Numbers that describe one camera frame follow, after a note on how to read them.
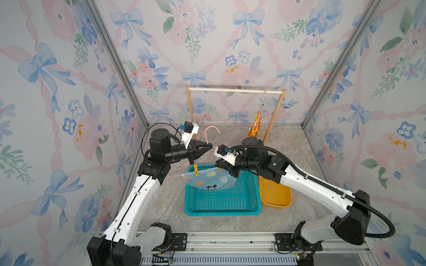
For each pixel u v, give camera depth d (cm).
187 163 60
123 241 38
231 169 62
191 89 73
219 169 71
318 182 46
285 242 73
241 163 60
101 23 73
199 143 61
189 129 56
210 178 75
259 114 113
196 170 69
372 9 69
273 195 86
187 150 58
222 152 58
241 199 88
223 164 63
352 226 39
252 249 75
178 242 74
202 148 63
